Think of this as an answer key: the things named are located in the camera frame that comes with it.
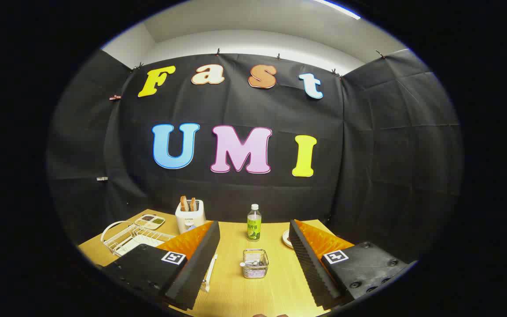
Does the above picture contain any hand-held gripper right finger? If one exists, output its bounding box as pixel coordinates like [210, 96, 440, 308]
[289, 219, 414, 310]

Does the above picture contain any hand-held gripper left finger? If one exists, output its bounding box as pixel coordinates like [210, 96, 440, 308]
[101, 220, 221, 311]

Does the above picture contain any metal wire basket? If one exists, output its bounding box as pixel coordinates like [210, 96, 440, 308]
[242, 249, 269, 279]

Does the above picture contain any white wire dish rack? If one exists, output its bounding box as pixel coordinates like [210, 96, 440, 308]
[101, 220, 217, 293]

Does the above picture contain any white toaster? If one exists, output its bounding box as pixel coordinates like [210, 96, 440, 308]
[175, 199, 206, 235]

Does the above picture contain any green tea bottle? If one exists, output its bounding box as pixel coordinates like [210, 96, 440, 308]
[247, 204, 262, 242]

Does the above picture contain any divided condiment tray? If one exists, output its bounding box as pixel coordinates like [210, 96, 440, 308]
[134, 214, 165, 230]

